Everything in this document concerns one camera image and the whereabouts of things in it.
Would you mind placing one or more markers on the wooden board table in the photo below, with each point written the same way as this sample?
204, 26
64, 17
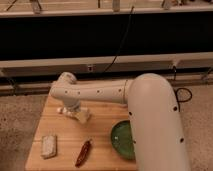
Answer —
73, 136

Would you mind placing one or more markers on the white sponge block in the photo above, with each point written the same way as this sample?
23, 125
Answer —
49, 146

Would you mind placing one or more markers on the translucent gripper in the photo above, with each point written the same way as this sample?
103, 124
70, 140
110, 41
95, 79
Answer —
82, 115

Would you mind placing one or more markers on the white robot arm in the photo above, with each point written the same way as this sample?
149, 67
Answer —
158, 138

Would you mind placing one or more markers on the white label bottle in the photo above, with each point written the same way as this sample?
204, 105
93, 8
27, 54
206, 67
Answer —
67, 112

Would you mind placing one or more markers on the red chili pepper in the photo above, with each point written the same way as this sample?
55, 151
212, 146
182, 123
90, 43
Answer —
83, 153

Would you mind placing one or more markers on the green ceramic bowl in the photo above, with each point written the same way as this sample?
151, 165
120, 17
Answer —
121, 140

